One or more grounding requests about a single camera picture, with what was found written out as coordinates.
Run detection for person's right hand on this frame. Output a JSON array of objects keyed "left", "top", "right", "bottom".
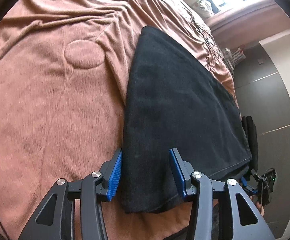
[{"left": 250, "top": 195, "right": 265, "bottom": 217}]

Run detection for rust orange bed blanket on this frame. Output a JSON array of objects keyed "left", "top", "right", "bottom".
[{"left": 0, "top": 0, "right": 235, "bottom": 239}]

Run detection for cream bedside nightstand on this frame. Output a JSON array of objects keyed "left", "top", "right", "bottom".
[{"left": 221, "top": 48, "right": 246, "bottom": 72}]

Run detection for black pants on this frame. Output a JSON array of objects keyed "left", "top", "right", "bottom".
[{"left": 120, "top": 26, "right": 252, "bottom": 213}]

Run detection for beige duvet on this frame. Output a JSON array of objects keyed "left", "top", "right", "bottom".
[{"left": 163, "top": 0, "right": 211, "bottom": 33}]

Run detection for stack of folded black clothes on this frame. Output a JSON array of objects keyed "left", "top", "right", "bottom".
[{"left": 241, "top": 115, "right": 259, "bottom": 176}]

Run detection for right pink curtain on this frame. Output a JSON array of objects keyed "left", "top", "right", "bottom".
[{"left": 206, "top": 0, "right": 290, "bottom": 50}]

